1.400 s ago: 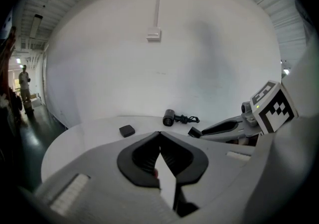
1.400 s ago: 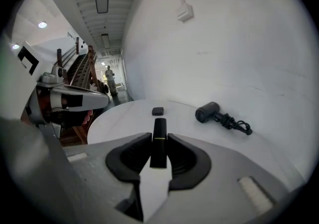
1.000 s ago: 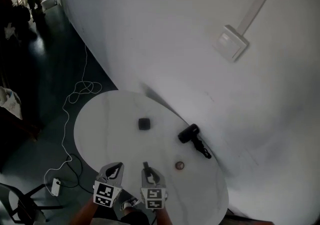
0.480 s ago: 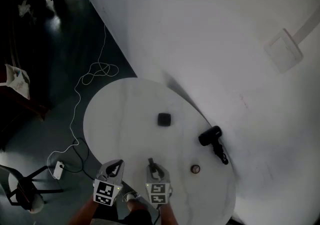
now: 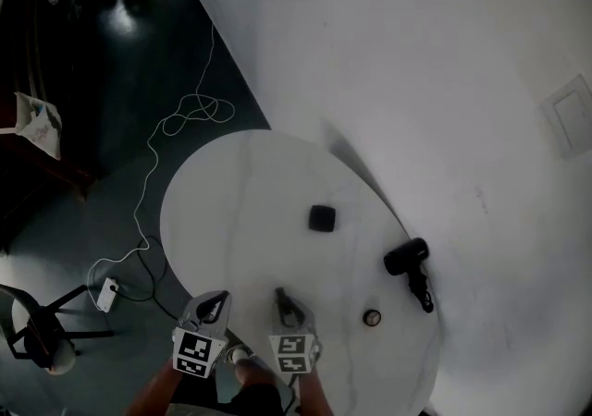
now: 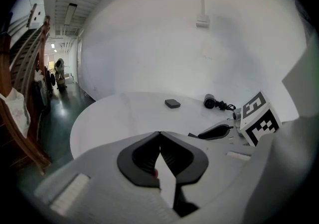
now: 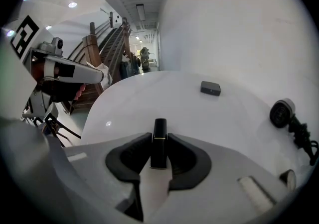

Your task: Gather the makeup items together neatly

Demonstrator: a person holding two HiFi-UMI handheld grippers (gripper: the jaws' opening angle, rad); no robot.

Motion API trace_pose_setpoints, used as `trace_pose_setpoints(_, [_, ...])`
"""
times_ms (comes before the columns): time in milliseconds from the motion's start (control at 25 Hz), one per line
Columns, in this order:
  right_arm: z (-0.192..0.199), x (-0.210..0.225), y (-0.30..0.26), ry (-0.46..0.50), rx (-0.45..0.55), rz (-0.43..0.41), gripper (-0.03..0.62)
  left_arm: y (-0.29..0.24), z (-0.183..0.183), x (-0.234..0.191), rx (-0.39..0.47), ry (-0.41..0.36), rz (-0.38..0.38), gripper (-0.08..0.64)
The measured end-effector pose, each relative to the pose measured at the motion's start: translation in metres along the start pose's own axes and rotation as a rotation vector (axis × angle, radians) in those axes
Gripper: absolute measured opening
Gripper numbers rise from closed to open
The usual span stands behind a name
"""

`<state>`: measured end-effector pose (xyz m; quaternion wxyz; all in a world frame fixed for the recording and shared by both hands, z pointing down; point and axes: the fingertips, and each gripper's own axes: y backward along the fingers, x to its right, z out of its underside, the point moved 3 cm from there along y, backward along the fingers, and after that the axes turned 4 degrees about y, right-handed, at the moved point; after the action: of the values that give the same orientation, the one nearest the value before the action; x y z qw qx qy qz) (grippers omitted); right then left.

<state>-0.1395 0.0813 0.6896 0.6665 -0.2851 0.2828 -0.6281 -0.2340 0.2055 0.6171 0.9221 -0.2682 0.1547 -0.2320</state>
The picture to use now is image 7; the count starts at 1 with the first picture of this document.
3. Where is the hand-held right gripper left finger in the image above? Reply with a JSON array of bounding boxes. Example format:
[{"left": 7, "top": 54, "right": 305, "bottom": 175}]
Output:
[{"left": 64, "top": 132, "right": 153, "bottom": 224}]

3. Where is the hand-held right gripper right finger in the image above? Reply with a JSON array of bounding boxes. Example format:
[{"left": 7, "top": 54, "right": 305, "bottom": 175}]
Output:
[{"left": 149, "top": 133, "right": 297, "bottom": 224}]

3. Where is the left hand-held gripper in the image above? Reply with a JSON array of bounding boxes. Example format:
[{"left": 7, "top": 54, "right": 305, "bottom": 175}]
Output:
[{"left": 9, "top": 15, "right": 104, "bottom": 121}]

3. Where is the small black rectangular stick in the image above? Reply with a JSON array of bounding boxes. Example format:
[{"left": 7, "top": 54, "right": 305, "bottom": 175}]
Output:
[{"left": 149, "top": 118, "right": 168, "bottom": 170}]

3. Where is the small black cube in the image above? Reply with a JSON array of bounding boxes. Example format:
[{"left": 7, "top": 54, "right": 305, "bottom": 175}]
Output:
[{"left": 200, "top": 81, "right": 222, "bottom": 97}]

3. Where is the round white table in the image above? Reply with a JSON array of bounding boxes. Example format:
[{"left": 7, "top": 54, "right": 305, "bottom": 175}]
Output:
[{"left": 81, "top": 70, "right": 317, "bottom": 190}]

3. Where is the person's left hand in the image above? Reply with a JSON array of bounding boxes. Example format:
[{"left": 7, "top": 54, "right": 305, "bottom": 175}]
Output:
[{"left": 73, "top": 83, "right": 87, "bottom": 101}]

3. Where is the wooden staircase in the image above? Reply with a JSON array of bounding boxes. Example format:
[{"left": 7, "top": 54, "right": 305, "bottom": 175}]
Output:
[{"left": 67, "top": 17, "right": 133, "bottom": 111}]

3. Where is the small ceiling light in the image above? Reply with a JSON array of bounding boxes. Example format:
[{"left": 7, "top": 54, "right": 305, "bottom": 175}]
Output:
[{"left": 136, "top": 3, "right": 146, "bottom": 21}]

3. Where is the small grey gripper camera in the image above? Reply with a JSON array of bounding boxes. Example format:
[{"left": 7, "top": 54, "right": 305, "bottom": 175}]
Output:
[{"left": 39, "top": 37, "right": 63, "bottom": 56}]

